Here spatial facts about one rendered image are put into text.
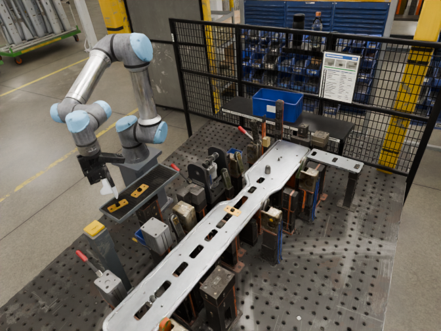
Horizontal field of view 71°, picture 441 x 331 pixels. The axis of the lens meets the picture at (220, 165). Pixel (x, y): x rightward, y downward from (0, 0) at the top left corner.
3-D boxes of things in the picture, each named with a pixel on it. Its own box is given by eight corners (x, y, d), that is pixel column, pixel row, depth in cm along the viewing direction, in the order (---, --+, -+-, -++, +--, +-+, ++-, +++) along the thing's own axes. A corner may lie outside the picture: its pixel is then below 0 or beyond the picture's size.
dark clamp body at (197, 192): (207, 251, 168) (197, 199, 145) (188, 240, 175) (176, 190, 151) (218, 237, 174) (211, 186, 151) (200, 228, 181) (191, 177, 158)
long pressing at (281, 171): (139, 366, 99) (138, 364, 98) (96, 326, 111) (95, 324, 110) (313, 150, 184) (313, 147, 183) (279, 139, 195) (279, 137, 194)
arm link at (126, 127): (126, 134, 174) (120, 112, 166) (148, 135, 171) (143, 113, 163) (116, 146, 165) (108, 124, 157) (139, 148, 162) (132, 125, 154)
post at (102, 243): (123, 299, 149) (92, 240, 122) (113, 291, 153) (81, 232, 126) (135, 287, 154) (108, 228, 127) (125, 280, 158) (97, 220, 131)
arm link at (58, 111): (94, 28, 139) (41, 110, 114) (117, 27, 136) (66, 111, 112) (107, 50, 149) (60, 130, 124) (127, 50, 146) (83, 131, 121)
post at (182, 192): (194, 249, 169) (183, 196, 144) (187, 245, 171) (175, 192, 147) (200, 243, 172) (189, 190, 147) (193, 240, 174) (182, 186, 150)
